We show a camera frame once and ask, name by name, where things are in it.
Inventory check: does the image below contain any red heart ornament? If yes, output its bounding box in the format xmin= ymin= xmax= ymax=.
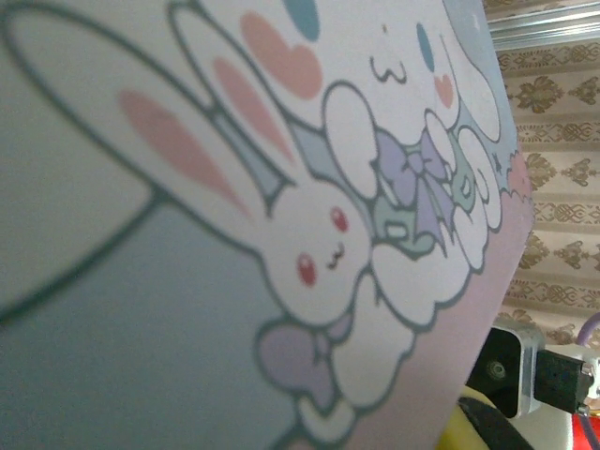
xmin=571 ymin=412 xmax=600 ymax=450

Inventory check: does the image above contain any black and white camera module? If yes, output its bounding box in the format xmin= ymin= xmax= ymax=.
xmin=468 ymin=322 xmax=600 ymax=421

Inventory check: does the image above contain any aluminium frame post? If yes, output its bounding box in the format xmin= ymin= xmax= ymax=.
xmin=487 ymin=8 xmax=600 ymax=51

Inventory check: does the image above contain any pastel cartoon bunny pouch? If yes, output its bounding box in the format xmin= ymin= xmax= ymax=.
xmin=0 ymin=0 xmax=535 ymax=450

